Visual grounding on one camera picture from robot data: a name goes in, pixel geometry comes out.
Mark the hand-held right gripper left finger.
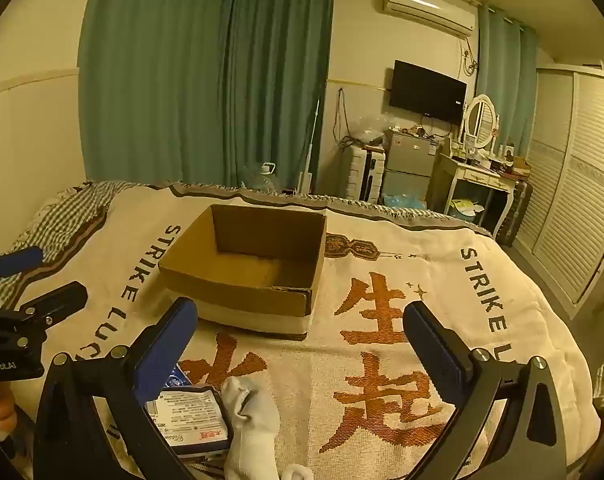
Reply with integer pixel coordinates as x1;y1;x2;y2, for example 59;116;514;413
32;296;200;480

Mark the white dressing table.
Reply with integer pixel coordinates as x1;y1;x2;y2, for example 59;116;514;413
427;152;515;241

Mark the dark suitcase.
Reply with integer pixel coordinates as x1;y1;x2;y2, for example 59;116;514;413
496;177;532;247

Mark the white suitcase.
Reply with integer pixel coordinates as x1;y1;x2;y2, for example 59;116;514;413
345;146;387;203

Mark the black hanging cable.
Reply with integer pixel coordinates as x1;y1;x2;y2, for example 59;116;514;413
332;87;349;149

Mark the clear water bottle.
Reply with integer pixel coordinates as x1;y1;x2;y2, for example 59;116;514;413
239;162;279;194

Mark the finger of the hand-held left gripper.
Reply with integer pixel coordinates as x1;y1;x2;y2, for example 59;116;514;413
0;246;44;281
19;281;89;328

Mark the clear plastic bag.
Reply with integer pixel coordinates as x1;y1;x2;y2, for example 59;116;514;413
342;115;387;149

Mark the white air conditioner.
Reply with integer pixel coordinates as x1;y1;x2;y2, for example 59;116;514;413
384;0;477;38

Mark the dark green curtain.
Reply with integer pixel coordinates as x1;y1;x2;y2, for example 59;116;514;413
224;0;335;195

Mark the white louvred wardrobe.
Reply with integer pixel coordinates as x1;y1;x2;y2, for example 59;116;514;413
512;65;604;318

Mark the brown cardboard box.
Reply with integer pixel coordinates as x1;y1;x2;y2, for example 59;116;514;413
158;204;329;342

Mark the blue packet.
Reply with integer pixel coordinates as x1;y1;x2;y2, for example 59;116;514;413
164;362;191;389

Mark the blue plastic bag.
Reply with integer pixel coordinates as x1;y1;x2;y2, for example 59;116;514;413
383;192;427;209

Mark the white oval mirror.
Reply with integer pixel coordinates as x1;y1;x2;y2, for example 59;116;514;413
462;95;500;150

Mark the cream printed blanket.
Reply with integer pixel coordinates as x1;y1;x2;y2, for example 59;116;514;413
32;180;604;480

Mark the green window curtain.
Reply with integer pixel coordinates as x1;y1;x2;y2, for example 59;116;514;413
476;5;538;161

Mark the checked bed sheet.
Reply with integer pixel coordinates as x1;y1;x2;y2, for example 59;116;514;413
7;180;138;306

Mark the grey mini fridge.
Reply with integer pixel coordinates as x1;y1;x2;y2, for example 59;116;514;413
384;129;443;206

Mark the white stick vacuum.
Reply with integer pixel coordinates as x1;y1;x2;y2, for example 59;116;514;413
297;97;323;196

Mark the black wall television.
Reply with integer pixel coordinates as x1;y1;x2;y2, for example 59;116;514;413
389;60;467;125

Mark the white label packet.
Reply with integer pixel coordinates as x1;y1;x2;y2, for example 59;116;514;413
144;385;231;459

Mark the light green curtain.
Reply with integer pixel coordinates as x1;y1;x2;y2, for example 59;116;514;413
79;0;233;191

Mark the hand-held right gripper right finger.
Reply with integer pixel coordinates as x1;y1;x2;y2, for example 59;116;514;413
403;301;567;480

